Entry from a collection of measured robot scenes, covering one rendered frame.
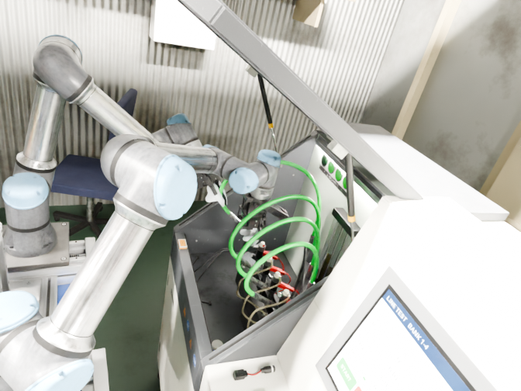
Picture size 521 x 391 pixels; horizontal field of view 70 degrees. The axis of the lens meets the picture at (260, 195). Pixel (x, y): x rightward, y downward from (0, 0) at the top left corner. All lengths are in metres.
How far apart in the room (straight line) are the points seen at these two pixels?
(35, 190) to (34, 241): 0.17
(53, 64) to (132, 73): 1.96
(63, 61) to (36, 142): 0.32
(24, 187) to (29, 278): 0.32
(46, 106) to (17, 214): 0.33
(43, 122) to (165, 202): 0.70
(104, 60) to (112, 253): 2.40
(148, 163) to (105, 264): 0.21
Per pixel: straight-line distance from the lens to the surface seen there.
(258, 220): 1.26
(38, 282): 1.44
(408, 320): 0.87
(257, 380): 1.16
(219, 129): 3.40
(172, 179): 0.71
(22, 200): 1.29
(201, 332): 1.27
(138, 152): 0.77
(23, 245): 1.37
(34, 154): 1.39
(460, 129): 3.36
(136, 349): 2.41
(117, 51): 3.05
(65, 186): 2.78
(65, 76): 1.15
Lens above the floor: 1.92
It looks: 29 degrees down
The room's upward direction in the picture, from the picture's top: 14 degrees clockwise
